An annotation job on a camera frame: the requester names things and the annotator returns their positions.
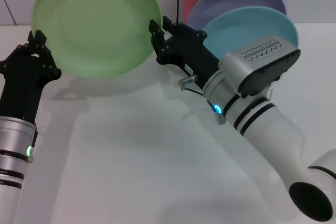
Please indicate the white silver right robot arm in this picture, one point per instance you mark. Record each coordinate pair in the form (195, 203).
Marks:
(267, 129)

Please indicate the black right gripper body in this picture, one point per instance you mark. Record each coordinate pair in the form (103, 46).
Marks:
(191, 51)

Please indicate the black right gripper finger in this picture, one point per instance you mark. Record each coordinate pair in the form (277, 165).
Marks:
(158, 40)
(168, 24)

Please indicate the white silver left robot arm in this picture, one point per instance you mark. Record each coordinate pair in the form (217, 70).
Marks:
(13, 155)

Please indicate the light blue plastic plate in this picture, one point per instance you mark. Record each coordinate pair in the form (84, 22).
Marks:
(249, 24)

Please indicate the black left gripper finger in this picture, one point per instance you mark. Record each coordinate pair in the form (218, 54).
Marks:
(48, 61)
(31, 39)

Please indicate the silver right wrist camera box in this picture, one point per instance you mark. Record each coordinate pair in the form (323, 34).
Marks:
(262, 64)

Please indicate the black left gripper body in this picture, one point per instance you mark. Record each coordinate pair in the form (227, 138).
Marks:
(21, 82)

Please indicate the green plastic plate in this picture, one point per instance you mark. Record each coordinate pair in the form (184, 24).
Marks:
(99, 24)

